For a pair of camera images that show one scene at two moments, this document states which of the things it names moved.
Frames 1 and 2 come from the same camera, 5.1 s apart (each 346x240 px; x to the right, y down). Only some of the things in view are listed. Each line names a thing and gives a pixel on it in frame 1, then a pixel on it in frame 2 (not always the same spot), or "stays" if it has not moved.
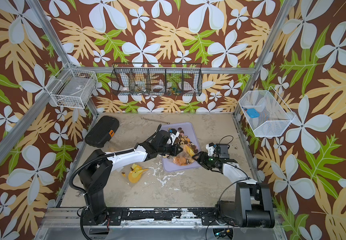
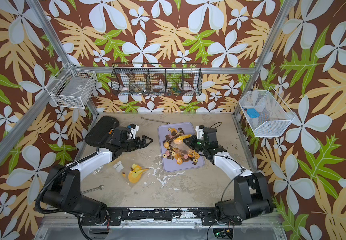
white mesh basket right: (275, 116) stays
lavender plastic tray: (187, 130) stays
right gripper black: (202, 159) to (193, 139)
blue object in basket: (252, 113) stays
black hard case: (102, 131) stays
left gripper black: (175, 151) to (144, 144)
